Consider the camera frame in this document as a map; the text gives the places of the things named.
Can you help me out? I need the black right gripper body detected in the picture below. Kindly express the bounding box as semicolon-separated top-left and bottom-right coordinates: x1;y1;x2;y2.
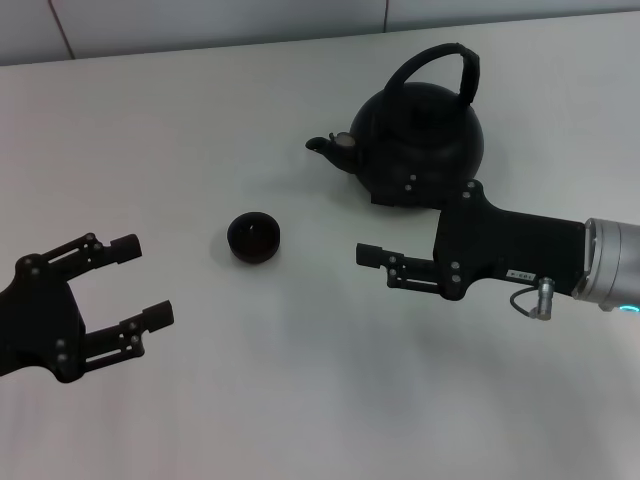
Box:
430;179;589;302

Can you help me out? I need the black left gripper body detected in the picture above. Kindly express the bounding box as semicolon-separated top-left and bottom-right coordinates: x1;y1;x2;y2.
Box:
0;253;89;385

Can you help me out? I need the black round teapot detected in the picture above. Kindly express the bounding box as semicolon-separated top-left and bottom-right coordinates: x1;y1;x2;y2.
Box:
305;42;485;211

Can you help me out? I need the small black teacup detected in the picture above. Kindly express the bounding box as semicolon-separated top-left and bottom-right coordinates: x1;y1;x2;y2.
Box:
226;211;282;265

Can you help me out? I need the black teapot lid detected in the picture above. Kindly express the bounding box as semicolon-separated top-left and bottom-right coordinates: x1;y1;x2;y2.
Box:
384;94;451;134

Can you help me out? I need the silver cylindrical connector plug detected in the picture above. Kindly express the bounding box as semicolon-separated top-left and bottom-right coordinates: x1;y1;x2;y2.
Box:
530;277;556;321

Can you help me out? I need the thin grey cable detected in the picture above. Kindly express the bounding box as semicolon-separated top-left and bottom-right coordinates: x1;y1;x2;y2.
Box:
509;285;539;317

